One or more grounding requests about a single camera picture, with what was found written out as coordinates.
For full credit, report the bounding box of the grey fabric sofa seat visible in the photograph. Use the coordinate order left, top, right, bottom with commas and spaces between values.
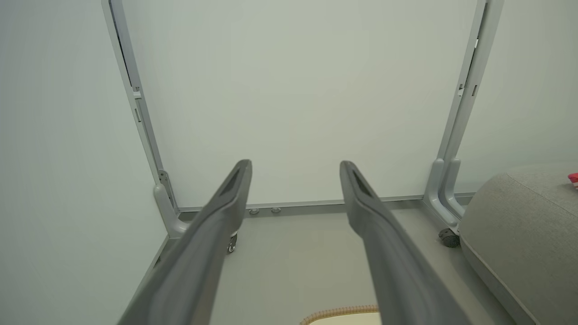
458, 165, 578, 325

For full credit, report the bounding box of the grey partition post with foot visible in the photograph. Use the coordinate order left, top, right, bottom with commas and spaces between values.
424, 0, 505, 229
101, 0, 191, 239

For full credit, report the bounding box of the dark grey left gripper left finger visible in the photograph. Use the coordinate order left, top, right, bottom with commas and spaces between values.
117, 159, 253, 325

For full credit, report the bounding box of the white perforated laundry basket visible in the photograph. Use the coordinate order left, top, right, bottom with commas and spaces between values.
300, 305, 382, 325

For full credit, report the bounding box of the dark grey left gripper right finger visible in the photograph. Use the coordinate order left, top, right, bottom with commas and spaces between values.
339, 160, 473, 325

